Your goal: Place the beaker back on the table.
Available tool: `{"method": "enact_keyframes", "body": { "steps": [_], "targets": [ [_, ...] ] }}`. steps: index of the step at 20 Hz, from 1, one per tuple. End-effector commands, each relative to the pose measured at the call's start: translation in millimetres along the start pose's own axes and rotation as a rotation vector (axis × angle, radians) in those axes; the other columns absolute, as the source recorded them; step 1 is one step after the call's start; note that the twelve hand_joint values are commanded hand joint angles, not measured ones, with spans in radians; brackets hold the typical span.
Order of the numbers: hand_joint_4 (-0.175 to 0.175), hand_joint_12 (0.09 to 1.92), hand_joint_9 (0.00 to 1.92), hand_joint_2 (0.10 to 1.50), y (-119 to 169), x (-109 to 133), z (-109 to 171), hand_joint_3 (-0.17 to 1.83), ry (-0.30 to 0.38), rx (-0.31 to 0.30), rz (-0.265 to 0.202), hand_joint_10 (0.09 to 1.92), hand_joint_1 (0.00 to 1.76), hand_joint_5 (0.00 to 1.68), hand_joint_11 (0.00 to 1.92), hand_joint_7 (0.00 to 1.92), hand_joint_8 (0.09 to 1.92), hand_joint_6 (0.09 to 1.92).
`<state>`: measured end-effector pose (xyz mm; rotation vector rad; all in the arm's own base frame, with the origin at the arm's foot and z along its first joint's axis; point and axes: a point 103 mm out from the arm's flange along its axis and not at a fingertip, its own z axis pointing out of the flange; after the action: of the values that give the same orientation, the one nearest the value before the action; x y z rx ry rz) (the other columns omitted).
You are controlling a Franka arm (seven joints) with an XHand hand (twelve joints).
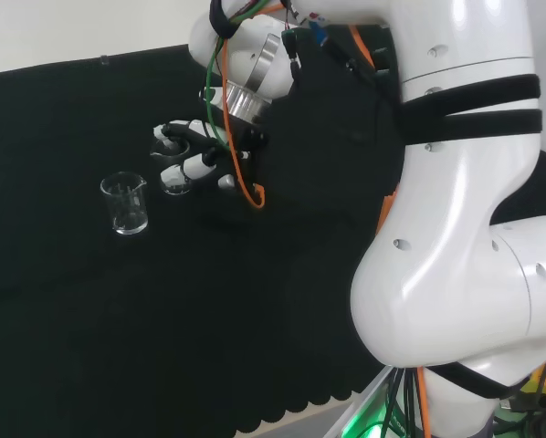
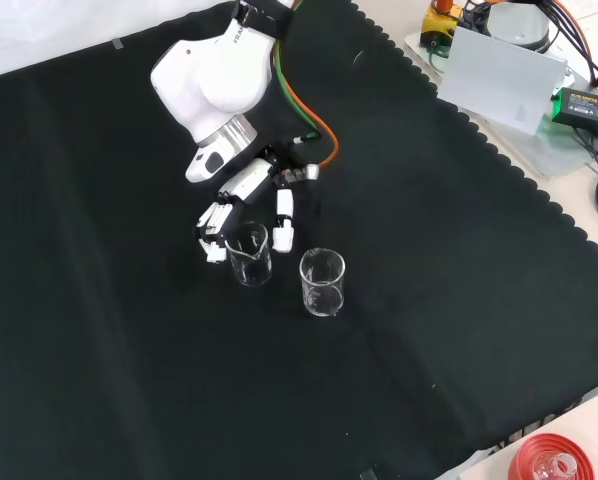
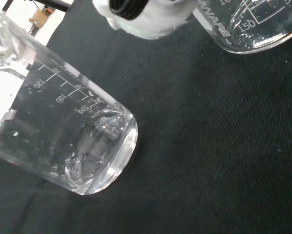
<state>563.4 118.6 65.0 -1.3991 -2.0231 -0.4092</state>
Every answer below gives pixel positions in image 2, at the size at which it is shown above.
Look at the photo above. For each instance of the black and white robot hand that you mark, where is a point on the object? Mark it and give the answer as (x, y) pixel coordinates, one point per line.
(244, 182)

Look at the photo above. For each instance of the clear glass beaker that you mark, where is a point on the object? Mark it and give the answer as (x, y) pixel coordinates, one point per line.
(322, 285)
(249, 257)

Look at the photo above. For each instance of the black bench cloth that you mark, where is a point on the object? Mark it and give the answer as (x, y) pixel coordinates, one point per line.
(179, 325)

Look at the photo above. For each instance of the grey tape strip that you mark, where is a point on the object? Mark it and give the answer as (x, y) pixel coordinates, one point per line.
(118, 44)
(368, 475)

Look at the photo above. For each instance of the yellow stop button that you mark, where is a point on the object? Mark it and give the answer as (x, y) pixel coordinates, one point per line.
(440, 20)

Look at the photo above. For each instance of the pale board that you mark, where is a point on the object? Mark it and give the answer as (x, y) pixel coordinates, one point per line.
(499, 80)

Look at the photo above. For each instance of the black power adapter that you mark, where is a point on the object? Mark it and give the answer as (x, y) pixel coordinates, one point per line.
(586, 107)

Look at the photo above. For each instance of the red round container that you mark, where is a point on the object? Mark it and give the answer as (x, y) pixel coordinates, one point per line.
(534, 455)

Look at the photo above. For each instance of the small clear glass flask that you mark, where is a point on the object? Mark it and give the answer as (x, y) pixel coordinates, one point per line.
(554, 467)

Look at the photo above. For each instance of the grey metal base plate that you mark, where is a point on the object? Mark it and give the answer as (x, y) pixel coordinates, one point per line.
(544, 150)

